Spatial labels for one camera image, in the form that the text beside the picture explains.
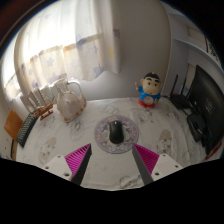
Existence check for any cartoon boy figurine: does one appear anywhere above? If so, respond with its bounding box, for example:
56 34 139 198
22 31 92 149
135 72 164 109

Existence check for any wooden model sailing ship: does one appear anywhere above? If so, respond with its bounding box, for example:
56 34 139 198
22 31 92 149
28 87 55 121

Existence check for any large white conch shell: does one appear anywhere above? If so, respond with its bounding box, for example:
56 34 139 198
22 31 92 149
55 79 88 123

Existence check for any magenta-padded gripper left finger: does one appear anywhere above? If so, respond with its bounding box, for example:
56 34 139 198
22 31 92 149
42 143 93 186

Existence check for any round purple printed mouse pad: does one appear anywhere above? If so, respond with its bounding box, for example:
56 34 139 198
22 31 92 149
93 114 140 155

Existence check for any black router with antennas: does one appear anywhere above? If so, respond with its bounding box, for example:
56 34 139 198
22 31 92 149
169 74 193 111

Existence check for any black computer mouse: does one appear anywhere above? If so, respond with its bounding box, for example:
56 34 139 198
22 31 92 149
108 120 125 145

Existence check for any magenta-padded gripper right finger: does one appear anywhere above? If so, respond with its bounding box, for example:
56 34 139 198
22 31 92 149
131 143 184 186

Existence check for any black monitor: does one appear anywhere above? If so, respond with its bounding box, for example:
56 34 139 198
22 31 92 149
187 64 224 156

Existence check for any black keyboard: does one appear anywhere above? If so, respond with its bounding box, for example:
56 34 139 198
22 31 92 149
15 111 39 148

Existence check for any white printed tablecloth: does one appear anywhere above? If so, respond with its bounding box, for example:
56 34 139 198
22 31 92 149
14 96 214 192

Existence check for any white radiator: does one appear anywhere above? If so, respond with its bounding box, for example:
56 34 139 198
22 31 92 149
19 78 83 108

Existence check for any brown wooden chair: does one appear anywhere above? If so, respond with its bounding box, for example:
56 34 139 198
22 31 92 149
3 109 24 141

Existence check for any white star-print curtain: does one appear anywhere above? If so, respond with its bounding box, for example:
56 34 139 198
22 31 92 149
1 0 122 101

